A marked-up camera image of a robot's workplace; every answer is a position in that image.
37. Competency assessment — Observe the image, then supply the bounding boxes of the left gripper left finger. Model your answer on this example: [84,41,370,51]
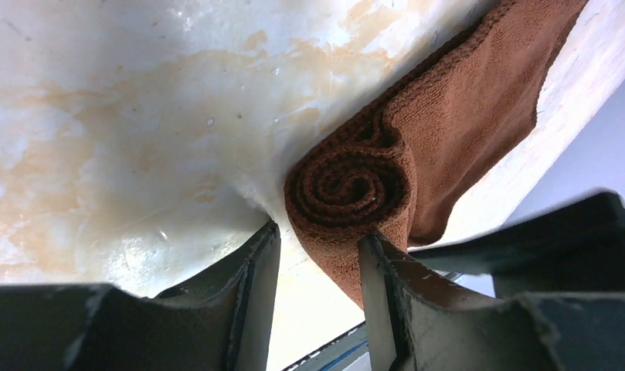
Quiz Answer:
[0,222,280,370]

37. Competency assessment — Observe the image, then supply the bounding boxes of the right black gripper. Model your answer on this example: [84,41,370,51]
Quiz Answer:
[411,190,625,297]

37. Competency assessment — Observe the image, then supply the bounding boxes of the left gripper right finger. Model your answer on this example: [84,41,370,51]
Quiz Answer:
[358,234,625,370]

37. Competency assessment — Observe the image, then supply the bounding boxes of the brown towel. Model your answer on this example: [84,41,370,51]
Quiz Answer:
[284,1,585,305]

